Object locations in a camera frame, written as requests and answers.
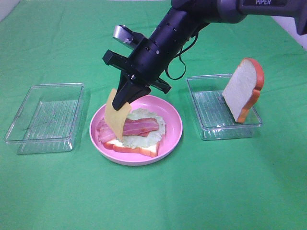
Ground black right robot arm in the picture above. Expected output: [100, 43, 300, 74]
[103, 0, 307, 110]

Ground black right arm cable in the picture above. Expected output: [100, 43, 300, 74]
[166, 33, 200, 80]

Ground clear plastic tray left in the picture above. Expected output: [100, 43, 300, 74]
[4, 83, 84, 154]

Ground toy bread slice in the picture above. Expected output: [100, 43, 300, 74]
[102, 139, 160, 158]
[222, 57, 264, 123]

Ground pink plate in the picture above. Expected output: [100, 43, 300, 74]
[89, 95, 183, 166]

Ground clear plastic tray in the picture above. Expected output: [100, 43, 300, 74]
[4, 83, 84, 154]
[186, 73, 262, 140]

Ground toy cheese slice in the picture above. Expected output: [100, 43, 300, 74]
[104, 89, 132, 140]

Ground toy lettuce leaf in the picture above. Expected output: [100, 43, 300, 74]
[122, 108, 166, 148]

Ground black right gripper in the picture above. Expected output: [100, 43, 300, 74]
[102, 38, 171, 111]

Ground clear plastic tray right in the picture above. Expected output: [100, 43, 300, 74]
[186, 73, 262, 140]

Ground toy bacon strip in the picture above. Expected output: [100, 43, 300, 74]
[98, 118, 159, 143]
[96, 118, 150, 137]

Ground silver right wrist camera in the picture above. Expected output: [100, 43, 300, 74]
[113, 25, 144, 50]

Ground green tablecloth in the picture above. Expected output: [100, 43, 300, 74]
[0, 0, 307, 230]

